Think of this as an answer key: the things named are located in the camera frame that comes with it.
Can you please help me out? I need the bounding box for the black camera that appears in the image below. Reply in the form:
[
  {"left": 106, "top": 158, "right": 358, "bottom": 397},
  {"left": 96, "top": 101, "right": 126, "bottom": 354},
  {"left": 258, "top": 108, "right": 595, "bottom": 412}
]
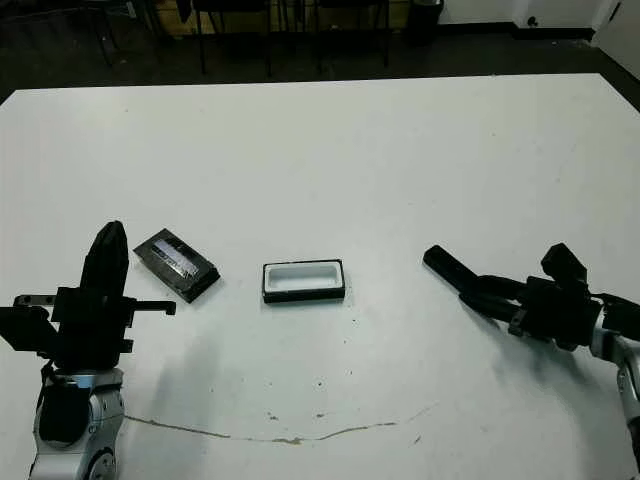
[{"left": 422, "top": 244, "right": 482, "bottom": 297}]

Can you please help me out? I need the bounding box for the black left wrist camera block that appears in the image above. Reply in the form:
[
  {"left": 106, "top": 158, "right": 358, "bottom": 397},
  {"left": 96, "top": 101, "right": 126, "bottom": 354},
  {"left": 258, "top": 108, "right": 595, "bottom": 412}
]
[{"left": 0, "top": 304, "right": 62, "bottom": 354}]

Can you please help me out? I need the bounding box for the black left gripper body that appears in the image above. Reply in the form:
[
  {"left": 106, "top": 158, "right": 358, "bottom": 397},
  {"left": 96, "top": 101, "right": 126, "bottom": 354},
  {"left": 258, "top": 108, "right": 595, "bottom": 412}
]
[{"left": 13, "top": 287, "right": 177, "bottom": 371}]

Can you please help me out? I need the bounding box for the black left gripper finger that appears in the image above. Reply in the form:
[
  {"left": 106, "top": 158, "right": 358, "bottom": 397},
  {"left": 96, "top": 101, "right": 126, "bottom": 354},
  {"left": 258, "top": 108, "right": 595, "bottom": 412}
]
[
  {"left": 79, "top": 220, "right": 114, "bottom": 291},
  {"left": 112, "top": 220, "right": 130, "bottom": 296}
]

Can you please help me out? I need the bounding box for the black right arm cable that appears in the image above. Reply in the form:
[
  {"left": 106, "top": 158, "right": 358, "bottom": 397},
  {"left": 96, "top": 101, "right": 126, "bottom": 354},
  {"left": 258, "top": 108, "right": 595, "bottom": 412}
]
[{"left": 597, "top": 292, "right": 640, "bottom": 314}]

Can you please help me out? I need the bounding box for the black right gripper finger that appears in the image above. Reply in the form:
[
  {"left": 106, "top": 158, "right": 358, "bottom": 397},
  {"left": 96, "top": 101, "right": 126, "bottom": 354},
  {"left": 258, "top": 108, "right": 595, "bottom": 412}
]
[
  {"left": 458, "top": 289, "right": 521, "bottom": 324},
  {"left": 469, "top": 275, "right": 531, "bottom": 301}
]

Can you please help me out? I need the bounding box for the grey chair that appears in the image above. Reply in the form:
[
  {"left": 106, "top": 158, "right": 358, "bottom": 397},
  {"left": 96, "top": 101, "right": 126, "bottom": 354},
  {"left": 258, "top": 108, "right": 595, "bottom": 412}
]
[{"left": 92, "top": 0, "right": 166, "bottom": 69}]

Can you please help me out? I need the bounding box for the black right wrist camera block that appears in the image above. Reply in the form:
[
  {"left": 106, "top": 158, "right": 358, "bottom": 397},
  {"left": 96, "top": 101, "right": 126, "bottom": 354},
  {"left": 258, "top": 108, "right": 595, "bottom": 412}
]
[{"left": 539, "top": 243, "right": 589, "bottom": 287}]

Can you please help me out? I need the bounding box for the black wrist camera block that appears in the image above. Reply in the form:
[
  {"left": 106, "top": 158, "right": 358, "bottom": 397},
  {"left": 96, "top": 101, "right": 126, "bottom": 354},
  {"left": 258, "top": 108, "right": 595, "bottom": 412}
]
[
  {"left": 539, "top": 243, "right": 589, "bottom": 287},
  {"left": 0, "top": 304, "right": 62, "bottom": 354}
]

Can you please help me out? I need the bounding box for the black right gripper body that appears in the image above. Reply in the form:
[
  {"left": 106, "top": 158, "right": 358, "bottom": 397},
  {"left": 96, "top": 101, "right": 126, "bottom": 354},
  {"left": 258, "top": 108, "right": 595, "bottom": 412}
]
[{"left": 508, "top": 276, "right": 604, "bottom": 351}]

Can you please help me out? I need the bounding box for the black box base white lining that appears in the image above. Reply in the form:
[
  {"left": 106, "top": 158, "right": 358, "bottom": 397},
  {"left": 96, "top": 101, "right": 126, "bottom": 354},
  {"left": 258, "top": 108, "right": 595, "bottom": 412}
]
[{"left": 261, "top": 258, "right": 347, "bottom": 305}]

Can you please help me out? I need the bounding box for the black mesh chair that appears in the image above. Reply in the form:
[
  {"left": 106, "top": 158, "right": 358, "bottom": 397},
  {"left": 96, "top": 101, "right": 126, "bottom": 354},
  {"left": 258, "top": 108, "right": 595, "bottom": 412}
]
[
  {"left": 194, "top": 0, "right": 275, "bottom": 77},
  {"left": 314, "top": 0, "right": 392, "bottom": 69}
]

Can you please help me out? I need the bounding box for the black box lid shiny print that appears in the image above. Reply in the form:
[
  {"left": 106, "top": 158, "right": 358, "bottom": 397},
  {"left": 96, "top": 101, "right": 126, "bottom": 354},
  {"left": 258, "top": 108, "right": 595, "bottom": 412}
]
[{"left": 133, "top": 228, "right": 222, "bottom": 305}]

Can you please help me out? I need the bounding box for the black waste bin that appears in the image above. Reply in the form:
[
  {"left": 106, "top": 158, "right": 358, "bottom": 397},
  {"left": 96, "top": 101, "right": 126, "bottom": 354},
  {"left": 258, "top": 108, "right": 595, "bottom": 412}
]
[{"left": 407, "top": 0, "right": 445, "bottom": 47}]

